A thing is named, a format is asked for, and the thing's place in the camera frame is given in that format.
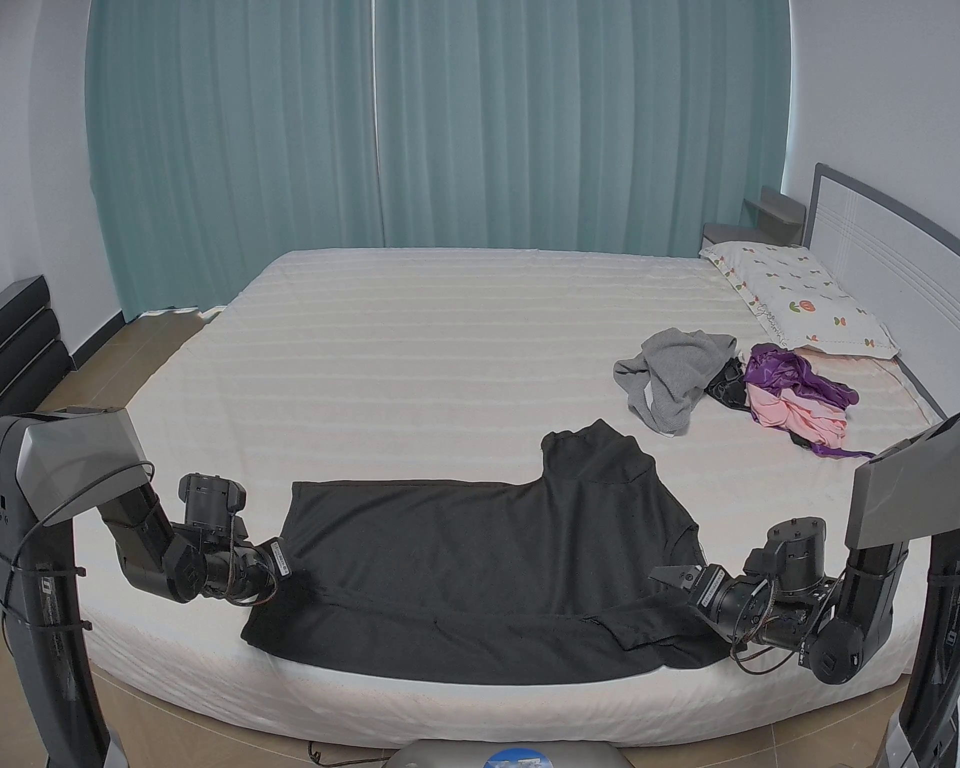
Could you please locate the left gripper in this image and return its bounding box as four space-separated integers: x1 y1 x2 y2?
254 535 293 594

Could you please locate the pink garment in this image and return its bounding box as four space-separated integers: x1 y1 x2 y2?
745 381 849 446

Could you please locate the black cable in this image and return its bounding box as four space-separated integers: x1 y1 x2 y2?
306 738 393 768
730 636 801 677
0 460 157 603

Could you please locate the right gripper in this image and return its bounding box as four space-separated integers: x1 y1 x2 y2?
647 563 752 643

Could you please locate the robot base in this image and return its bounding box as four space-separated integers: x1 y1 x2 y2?
385 738 625 768

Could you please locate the grey garment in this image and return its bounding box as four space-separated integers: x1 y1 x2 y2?
612 327 741 438

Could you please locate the white printed pillow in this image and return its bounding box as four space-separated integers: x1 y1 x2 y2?
698 239 902 358

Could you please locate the black chest of drawers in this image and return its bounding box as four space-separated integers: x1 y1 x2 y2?
0 273 75 411

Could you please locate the bed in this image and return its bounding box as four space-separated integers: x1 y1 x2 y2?
70 160 960 748

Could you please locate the blue-green curtain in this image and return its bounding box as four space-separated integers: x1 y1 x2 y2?
85 0 386 321
372 0 793 261

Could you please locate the black T-shirt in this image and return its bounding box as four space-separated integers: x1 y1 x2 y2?
239 417 741 686

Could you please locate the small black garment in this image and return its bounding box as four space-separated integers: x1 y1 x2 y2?
702 357 752 411

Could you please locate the grey bedside table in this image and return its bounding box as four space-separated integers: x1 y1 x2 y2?
700 185 808 248

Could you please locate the purple garment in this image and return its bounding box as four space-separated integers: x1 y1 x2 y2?
741 342 878 459

